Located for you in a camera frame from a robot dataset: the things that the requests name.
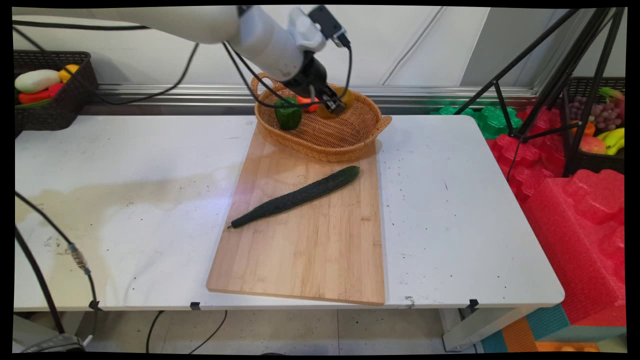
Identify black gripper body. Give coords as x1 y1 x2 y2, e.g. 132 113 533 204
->
294 56 335 101

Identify brown toy potato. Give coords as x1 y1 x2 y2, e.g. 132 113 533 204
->
316 86 356 120

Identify green toy bell pepper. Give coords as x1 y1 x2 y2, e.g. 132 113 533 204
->
274 97 303 132

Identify woven wicker basket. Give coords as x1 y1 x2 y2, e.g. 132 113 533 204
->
250 72 393 163

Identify dark green toy cucumber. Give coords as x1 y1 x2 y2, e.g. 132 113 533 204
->
228 165 361 230

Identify wooden cutting board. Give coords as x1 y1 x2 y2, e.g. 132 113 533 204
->
206 121 387 306

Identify green foam mat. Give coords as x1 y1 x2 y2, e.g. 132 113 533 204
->
431 102 524 140

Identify small red foam mat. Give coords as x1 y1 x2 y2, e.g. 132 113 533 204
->
486 106 569 205

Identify black tripod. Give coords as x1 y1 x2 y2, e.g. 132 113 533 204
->
452 7 627 180

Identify pink toy peach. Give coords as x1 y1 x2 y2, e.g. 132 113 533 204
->
579 135 607 155

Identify black woven vegetable basket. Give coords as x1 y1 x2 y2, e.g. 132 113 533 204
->
14 51 99 132

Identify black woven fruit basket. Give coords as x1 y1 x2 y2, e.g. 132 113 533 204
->
561 76 626 177

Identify purple toy grapes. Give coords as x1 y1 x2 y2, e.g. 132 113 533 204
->
569 96 624 132

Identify white table leg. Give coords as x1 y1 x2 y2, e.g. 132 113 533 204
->
439 306 533 352

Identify red toy pepper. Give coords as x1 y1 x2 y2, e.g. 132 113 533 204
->
17 82 65 105

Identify yellow toy bananas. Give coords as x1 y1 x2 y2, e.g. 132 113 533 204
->
597 127 626 156

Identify white toy eggplant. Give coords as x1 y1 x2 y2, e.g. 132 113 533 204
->
14 69 61 94

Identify teal and orange foam mat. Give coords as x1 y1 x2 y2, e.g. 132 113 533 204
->
480 304 627 354

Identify black camera cable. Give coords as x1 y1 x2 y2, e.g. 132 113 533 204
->
222 42 354 110

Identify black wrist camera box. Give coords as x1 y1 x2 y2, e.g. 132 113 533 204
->
307 6 352 50

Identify silver metal wall rail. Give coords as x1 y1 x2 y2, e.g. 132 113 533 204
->
82 83 542 109

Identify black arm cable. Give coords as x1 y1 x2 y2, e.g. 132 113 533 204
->
13 20 200 106

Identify thin black floor cable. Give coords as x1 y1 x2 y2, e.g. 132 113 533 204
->
145 310 229 354

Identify black cable with metal connector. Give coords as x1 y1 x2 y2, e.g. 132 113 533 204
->
15 191 101 346

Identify thick black cable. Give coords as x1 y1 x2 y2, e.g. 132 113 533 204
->
14 226 67 336

